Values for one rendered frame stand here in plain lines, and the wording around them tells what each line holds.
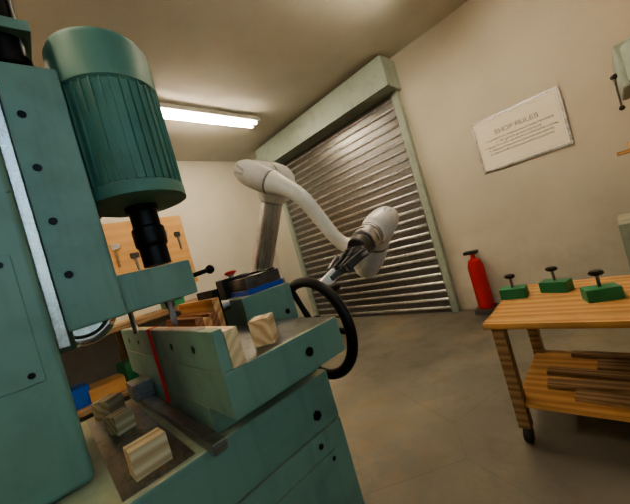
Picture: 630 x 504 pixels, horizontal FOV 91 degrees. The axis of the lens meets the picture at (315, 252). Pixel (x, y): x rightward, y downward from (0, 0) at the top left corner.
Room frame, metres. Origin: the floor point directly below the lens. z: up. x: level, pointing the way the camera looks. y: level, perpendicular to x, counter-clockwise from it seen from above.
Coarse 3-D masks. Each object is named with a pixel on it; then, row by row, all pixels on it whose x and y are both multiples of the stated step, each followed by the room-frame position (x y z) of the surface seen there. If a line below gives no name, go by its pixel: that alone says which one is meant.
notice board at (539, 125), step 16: (544, 96) 2.41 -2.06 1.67; (560, 96) 2.34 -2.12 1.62; (512, 112) 2.56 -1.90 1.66; (528, 112) 2.49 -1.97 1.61; (544, 112) 2.42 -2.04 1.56; (560, 112) 2.36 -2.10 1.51; (480, 128) 2.74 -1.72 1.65; (496, 128) 2.66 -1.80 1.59; (512, 128) 2.58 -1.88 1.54; (528, 128) 2.51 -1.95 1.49; (544, 128) 2.44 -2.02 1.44; (560, 128) 2.38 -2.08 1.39; (480, 144) 2.76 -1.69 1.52; (496, 144) 2.68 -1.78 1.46; (512, 144) 2.60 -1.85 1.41; (528, 144) 2.53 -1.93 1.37; (544, 144) 2.46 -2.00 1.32; (560, 144) 2.40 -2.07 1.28; (480, 160) 2.79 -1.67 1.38; (496, 160) 2.70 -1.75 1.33; (512, 160) 2.63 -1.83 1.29
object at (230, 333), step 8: (224, 328) 0.40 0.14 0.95; (232, 328) 0.40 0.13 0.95; (224, 336) 0.39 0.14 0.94; (232, 336) 0.39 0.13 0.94; (232, 344) 0.39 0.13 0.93; (240, 344) 0.40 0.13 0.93; (232, 352) 0.39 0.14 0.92; (240, 352) 0.40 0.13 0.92; (232, 360) 0.39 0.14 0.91; (240, 360) 0.39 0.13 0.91
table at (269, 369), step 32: (288, 320) 0.59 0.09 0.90; (320, 320) 0.52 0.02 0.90; (128, 352) 0.80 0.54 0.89; (256, 352) 0.43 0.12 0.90; (288, 352) 0.44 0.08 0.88; (320, 352) 0.48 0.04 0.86; (192, 384) 0.47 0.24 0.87; (224, 384) 0.38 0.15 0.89; (256, 384) 0.40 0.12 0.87; (288, 384) 0.43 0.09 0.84
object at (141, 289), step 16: (144, 272) 0.57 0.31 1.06; (160, 272) 0.58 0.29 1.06; (176, 272) 0.60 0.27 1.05; (192, 272) 0.62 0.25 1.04; (128, 288) 0.55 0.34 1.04; (144, 288) 0.56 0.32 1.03; (160, 288) 0.58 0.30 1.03; (176, 288) 0.60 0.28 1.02; (192, 288) 0.62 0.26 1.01; (128, 304) 0.54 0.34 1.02; (144, 304) 0.56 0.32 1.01
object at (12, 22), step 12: (0, 0) 0.51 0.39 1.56; (0, 12) 0.51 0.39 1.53; (12, 12) 0.52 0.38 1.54; (0, 24) 0.49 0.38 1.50; (12, 24) 0.51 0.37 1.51; (24, 24) 0.52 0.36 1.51; (0, 36) 0.50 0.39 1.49; (12, 36) 0.52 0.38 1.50; (24, 36) 0.52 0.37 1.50; (0, 48) 0.50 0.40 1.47; (12, 48) 0.51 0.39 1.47; (24, 48) 0.53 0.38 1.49; (0, 60) 0.50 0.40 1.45; (12, 60) 0.51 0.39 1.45; (24, 60) 0.52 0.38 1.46
